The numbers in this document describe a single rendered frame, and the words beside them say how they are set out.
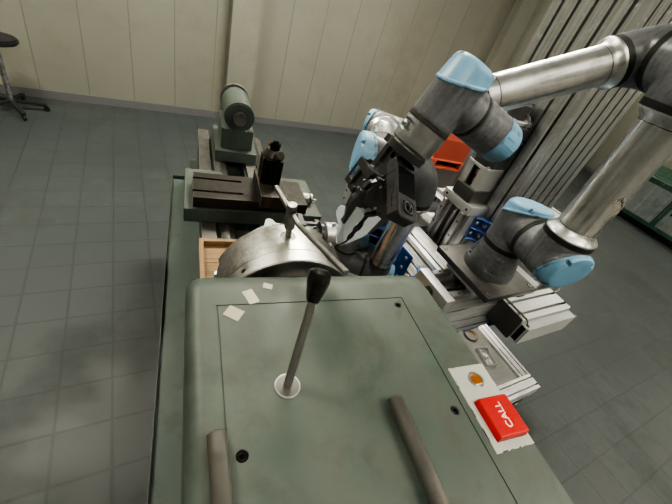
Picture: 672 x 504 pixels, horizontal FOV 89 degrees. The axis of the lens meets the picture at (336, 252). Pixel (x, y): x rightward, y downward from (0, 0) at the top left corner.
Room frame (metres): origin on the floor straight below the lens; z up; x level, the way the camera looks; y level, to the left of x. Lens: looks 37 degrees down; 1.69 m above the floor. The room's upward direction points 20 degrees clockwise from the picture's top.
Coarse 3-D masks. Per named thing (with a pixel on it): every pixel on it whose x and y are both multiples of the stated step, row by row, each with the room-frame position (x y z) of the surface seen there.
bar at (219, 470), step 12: (216, 432) 0.17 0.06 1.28; (216, 444) 0.15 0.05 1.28; (216, 456) 0.14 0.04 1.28; (228, 456) 0.15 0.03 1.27; (216, 468) 0.13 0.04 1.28; (228, 468) 0.14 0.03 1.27; (216, 480) 0.12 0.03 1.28; (228, 480) 0.13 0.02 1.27; (216, 492) 0.11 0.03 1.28; (228, 492) 0.12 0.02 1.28
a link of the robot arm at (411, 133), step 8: (408, 112) 0.59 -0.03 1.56; (408, 120) 0.57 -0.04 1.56; (416, 120) 0.56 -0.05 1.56; (400, 128) 0.57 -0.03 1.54; (408, 128) 0.56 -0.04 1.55; (416, 128) 0.56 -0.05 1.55; (424, 128) 0.55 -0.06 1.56; (400, 136) 0.56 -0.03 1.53; (408, 136) 0.55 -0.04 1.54; (416, 136) 0.55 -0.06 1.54; (424, 136) 0.55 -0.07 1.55; (432, 136) 0.55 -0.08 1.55; (408, 144) 0.55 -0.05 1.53; (416, 144) 0.55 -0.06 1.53; (424, 144) 0.55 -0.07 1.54; (432, 144) 0.56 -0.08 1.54; (440, 144) 0.57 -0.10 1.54; (416, 152) 0.55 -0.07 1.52; (424, 152) 0.55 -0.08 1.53; (432, 152) 0.56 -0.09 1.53
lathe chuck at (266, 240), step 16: (240, 240) 0.59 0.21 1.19; (256, 240) 0.58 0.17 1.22; (272, 240) 0.58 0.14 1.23; (304, 240) 0.61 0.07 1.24; (320, 240) 0.65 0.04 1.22; (224, 256) 0.56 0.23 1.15; (240, 256) 0.54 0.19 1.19; (256, 256) 0.53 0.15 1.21; (336, 256) 0.66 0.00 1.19; (224, 272) 0.52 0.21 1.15
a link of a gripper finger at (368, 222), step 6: (366, 210) 0.57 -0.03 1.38; (372, 210) 0.56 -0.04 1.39; (366, 216) 0.54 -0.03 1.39; (372, 216) 0.55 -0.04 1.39; (360, 222) 0.55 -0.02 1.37; (366, 222) 0.54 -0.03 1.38; (372, 222) 0.55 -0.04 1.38; (354, 228) 0.54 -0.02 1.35; (360, 228) 0.54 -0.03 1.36; (366, 228) 0.54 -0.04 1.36; (354, 234) 0.53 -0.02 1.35; (360, 234) 0.54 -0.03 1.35; (348, 240) 0.53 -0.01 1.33; (354, 240) 0.54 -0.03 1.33
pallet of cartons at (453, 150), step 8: (448, 144) 5.07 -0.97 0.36; (456, 144) 5.13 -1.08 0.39; (464, 144) 5.19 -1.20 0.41; (440, 152) 5.05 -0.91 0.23; (448, 152) 5.11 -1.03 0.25; (456, 152) 5.17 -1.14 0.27; (464, 152) 5.23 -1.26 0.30; (432, 160) 5.00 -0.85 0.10; (440, 160) 5.05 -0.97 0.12; (448, 160) 5.13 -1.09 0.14; (456, 160) 5.20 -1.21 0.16; (464, 160) 5.26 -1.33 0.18; (440, 168) 5.08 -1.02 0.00; (448, 168) 5.15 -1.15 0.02; (456, 168) 5.28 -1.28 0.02
